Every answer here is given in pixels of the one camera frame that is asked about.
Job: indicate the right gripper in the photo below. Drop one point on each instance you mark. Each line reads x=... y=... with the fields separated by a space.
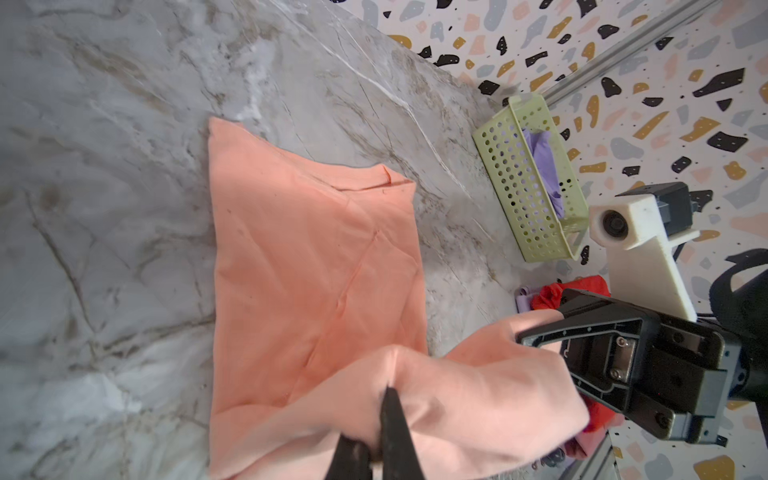
x=673 y=380

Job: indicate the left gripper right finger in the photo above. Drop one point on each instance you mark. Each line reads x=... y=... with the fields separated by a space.
x=398 y=454

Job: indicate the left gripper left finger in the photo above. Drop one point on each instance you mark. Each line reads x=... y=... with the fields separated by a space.
x=351 y=461

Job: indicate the pink graphic t-shirt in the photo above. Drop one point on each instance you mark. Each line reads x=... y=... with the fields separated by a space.
x=320 y=308

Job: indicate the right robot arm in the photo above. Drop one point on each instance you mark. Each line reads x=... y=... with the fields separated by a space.
x=743 y=311

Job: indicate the folded pink t-shirt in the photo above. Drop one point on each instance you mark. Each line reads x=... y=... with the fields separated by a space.
x=586 y=442

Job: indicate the folded lilac t-shirt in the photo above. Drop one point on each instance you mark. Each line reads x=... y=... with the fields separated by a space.
x=524 y=297

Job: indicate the black grape bunch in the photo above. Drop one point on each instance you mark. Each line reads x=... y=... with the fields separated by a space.
x=552 y=460

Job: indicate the green plastic basket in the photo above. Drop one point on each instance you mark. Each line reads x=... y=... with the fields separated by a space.
x=540 y=234

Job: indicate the purple t-shirt in basket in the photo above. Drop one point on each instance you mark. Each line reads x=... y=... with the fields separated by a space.
x=538 y=143

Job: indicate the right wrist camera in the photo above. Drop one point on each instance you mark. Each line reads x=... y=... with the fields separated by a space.
x=640 y=230

